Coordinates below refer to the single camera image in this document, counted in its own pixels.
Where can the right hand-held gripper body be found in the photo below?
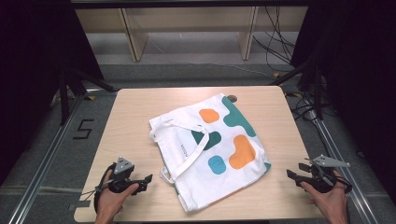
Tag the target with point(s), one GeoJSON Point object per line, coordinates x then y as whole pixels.
{"type": "Point", "coordinates": [323, 174]}

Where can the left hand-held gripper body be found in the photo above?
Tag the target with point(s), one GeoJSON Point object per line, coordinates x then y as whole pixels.
{"type": "Point", "coordinates": [123, 168]}

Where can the white tote bag coloured blobs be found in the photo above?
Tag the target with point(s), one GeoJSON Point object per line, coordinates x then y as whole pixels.
{"type": "Point", "coordinates": [214, 155]}

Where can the person's right hand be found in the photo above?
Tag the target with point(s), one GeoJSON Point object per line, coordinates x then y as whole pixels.
{"type": "Point", "coordinates": [330, 200]}

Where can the person's left hand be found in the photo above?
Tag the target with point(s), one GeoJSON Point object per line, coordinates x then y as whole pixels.
{"type": "Point", "coordinates": [112, 200]}

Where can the black tape strip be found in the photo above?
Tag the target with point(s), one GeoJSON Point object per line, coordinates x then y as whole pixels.
{"type": "Point", "coordinates": [80, 205]}

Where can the yellow tape piece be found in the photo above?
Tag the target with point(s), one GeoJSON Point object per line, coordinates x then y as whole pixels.
{"type": "Point", "coordinates": [90, 97]}
{"type": "Point", "coordinates": [296, 94]}
{"type": "Point", "coordinates": [276, 75]}

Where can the black metal stand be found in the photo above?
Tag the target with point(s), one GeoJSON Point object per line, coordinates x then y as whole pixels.
{"type": "Point", "coordinates": [67, 93]}
{"type": "Point", "coordinates": [311, 81]}

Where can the round dark table grommet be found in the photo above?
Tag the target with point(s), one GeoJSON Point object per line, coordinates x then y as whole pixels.
{"type": "Point", "coordinates": [232, 99]}

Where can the dark curtain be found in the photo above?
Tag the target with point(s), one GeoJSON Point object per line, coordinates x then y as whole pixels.
{"type": "Point", "coordinates": [34, 77]}
{"type": "Point", "coordinates": [358, 77]}

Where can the light wooden shelf unit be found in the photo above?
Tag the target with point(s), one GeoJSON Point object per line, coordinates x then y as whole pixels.
{"type": "Point", "coordinates": [186, 21]}

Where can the silver metal floor rail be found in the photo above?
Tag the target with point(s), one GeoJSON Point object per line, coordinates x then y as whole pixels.
{"type": "Point", "coordinates": [339, 155]}
{"type": "Point", "coordinates": [40, 168]}

